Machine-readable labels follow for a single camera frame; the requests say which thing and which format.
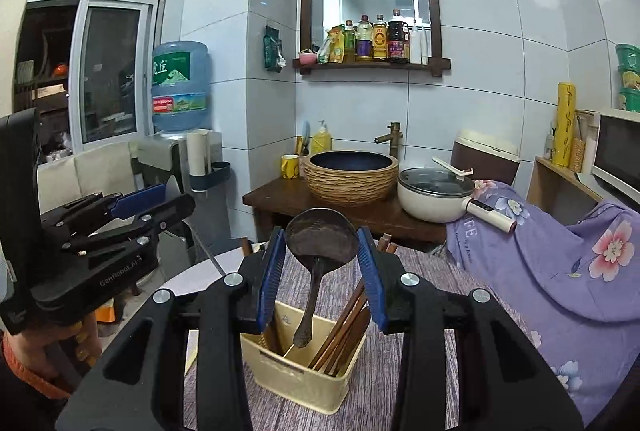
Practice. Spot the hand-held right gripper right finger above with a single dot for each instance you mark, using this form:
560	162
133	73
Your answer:
372	281

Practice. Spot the dark blue cup holder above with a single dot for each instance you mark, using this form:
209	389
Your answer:
212	178

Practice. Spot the bamboo style faucet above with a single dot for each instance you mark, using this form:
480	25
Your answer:
394	138

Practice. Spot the grain filled jar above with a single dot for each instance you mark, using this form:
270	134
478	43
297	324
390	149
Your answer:
577	156

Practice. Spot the white microwave oven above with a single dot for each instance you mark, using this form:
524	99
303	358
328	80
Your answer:
620	151

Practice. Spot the woven basin sink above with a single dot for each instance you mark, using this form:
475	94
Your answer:
350	188

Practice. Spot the yellow toothbrush cup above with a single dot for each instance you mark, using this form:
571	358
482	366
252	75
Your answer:
300	147

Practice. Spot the white paper cup stack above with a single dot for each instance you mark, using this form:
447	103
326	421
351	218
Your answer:
197	151

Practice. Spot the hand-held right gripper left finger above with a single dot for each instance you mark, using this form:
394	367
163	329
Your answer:
272	281

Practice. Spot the glass pot lid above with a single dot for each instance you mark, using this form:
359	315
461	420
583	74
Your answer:
435	183

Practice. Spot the black silver band chopstick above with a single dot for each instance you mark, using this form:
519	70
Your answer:
214	265

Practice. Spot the white electric cooking pot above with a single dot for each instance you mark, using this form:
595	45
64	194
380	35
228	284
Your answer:
430	208

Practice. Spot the yellow wrap roll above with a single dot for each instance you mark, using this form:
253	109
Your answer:
564	126

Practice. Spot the person's left forearm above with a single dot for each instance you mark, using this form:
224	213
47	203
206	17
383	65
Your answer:
25	401

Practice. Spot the dark wooden counter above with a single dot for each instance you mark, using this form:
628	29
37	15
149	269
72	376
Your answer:
280	201

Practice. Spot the green instant noodle cup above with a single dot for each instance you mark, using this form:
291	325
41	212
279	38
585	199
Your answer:
630	78
631	100
629	56

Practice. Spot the green hanging packet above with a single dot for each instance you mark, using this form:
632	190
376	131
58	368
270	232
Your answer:
273	51

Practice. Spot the grey water dispenser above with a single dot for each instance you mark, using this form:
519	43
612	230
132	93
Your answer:
160	151

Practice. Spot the small yellow sauce bottle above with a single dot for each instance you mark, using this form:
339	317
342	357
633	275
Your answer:
349	42

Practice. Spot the purple striped tablecloth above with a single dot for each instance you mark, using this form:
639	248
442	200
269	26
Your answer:
380	386

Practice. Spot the person's left hand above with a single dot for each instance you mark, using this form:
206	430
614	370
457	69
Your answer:
55	351

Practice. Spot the light wooden shelf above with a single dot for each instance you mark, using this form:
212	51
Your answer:
542	186

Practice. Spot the purple floral cloth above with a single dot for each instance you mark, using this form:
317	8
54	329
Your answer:
550	286

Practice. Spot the pink bowl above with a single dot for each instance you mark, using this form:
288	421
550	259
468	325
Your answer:
307	58

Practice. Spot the yellow label sauce bottle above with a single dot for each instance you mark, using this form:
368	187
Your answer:
380	40

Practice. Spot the green seasoning pouch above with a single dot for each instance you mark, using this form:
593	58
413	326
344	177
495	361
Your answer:
323	52

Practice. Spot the dark soy sauce bottle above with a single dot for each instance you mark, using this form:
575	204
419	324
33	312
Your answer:
398	38

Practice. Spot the brown rice cooker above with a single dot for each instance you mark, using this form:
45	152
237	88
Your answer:
487	161

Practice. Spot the metal spoon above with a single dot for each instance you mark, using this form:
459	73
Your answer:
320	241

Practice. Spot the blue water jug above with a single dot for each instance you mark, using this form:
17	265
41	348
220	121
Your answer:
180	86

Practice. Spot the sliding window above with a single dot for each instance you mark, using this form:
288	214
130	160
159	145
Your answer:
110	71

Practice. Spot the blue toothbrush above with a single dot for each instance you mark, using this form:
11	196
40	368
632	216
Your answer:
306	131

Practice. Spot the white rice paddle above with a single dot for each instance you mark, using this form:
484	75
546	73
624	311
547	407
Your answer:
450	166

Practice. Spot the yellow mug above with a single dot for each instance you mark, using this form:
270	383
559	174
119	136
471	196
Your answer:
290	167

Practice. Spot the cream perforated utensil holder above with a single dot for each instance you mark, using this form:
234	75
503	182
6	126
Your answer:
295	386

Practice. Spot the yellow soap pump bottle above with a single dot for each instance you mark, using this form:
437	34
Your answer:
321	142

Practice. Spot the yellow seasoning pouch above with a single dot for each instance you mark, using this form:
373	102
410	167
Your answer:
336	45

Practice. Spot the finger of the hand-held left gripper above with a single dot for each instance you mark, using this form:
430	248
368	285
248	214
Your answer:
160	216
137	202

